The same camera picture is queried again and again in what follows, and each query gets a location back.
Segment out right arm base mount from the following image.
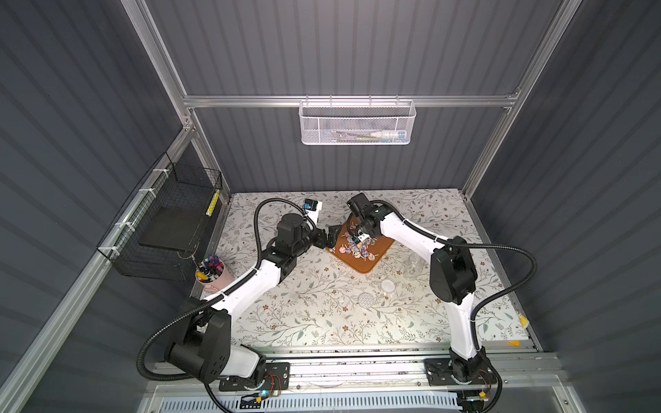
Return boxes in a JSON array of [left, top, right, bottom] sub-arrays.
[[423, 356, 497, 386]]

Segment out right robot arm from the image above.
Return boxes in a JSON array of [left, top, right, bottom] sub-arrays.
[[347, 193, 485, 384]]

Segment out pile of colourful lollipops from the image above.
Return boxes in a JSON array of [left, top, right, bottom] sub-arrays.
[[337, 233, 378, 262]]

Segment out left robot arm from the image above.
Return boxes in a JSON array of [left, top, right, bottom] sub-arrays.
[[165, 213, 343, 384]]

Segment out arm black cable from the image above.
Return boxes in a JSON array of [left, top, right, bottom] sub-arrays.
[[371, 199, 538, 413], [135, 198, 317, 413]]

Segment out white wire mesh basket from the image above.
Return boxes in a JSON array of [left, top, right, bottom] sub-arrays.
[[298, 98, 417, 146]]

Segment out brown wooden tray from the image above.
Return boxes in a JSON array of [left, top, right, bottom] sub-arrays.
[[329, 218, 394, 274]]

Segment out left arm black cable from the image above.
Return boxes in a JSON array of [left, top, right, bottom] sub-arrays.
[[135, 198, 317, 413]]

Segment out black wire basket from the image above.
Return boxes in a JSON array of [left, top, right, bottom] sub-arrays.
[[96, 154, 224, 282]]

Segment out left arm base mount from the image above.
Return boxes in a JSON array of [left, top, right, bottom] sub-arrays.
[[219, 362, 291, 393]]

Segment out yellow tape scraps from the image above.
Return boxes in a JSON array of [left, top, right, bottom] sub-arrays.
[[506, 314, 531, 347]]

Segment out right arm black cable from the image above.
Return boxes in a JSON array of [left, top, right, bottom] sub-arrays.
[[371, 199, 538, 413]]

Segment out yellow tag on basket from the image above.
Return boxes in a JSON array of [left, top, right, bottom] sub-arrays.
[[205, 189, 220, 217]]

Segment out pens in white basket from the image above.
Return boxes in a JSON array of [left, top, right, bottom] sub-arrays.
[[332, 130, 409, 144]]

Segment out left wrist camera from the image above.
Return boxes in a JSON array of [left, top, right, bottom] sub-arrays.
[[303, 198, 323, 225]]

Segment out pink pen cup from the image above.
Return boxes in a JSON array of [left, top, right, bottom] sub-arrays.
[[196, 255, 235, 294]]

